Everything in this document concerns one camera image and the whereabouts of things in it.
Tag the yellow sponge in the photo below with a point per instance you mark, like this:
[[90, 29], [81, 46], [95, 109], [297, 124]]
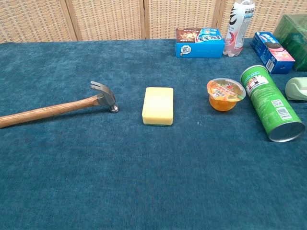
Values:
[[157, 105]]

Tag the dark blue tablecloth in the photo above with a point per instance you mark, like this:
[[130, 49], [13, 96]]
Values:
[[120, 167]]

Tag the orange jelly cup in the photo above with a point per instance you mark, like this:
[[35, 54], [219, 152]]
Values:
[[224, 99]]

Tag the blue snack box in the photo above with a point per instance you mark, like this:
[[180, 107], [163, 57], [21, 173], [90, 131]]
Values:
[[204, 49]]

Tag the wicker folding screen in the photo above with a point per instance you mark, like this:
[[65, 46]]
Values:
[[108, 19]]

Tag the green chips can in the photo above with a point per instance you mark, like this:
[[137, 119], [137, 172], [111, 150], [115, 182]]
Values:
[[266, 103]]

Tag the white pink drink bottle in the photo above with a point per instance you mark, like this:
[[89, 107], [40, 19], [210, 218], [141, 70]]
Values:
[[236, 33]]

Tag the blue Oreo cookie box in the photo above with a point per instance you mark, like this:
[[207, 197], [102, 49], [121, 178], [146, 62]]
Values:
[[273, 54]]

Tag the pale green lint roller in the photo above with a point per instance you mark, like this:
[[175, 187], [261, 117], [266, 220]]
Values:
[[293, 89]]

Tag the clear green box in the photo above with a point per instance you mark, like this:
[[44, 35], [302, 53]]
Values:
[[296, 40]]

